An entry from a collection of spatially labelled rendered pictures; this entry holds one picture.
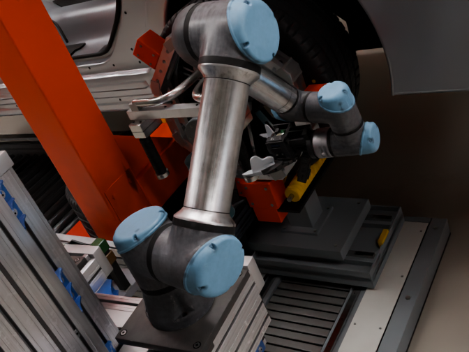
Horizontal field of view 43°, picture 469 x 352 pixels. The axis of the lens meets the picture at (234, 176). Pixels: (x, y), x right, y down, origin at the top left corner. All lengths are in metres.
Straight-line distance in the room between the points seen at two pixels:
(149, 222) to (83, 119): 0.88
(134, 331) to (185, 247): 0.31
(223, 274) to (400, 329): 1.09
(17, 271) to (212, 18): 0.57
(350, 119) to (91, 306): 0.71
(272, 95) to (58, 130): 0.81
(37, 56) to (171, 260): 0.98
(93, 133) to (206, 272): 1.05
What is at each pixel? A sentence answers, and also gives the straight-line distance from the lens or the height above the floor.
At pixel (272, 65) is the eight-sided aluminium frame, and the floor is 0.99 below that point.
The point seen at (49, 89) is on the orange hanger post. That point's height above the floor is 1.12.
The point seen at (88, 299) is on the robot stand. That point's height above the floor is 0.88.
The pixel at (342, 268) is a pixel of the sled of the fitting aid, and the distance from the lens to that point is 2.23.
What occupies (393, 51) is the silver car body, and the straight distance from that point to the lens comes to 1.82.
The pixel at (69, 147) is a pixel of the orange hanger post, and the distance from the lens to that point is 1.97.
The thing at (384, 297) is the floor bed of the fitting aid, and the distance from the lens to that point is 2.18.
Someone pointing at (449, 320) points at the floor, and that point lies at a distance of 2.18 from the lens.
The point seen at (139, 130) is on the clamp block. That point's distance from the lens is 1.84.
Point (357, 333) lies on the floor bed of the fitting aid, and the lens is 2.10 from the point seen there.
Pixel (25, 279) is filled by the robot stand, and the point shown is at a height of 1.07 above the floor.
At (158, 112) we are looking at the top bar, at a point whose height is 0.97.
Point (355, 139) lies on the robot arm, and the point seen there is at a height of 0.90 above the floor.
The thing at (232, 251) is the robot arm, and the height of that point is 1.00.
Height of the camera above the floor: 1.63
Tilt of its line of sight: 30 degrees down
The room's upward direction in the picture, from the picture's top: 23 degrees counter-clockwise
